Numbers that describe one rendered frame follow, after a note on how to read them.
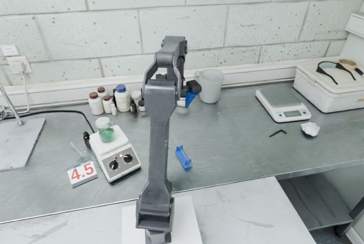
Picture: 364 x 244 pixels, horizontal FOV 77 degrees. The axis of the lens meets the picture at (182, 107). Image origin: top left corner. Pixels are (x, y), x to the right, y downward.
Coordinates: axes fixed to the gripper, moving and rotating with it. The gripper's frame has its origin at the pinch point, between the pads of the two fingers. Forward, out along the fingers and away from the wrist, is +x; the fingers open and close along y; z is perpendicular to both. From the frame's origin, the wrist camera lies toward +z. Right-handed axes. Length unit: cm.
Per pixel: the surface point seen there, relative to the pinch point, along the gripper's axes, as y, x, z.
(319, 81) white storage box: -77, 7, -2
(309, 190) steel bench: -92, 88, -17
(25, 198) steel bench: 56, 24, -1
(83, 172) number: 37.0, 21.3, 0.3
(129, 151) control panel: 19.5, 17.1, -0.5
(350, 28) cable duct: -115, -9, 16
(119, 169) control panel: 24.6, 19.6, -5.6
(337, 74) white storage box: -92, 7, -1
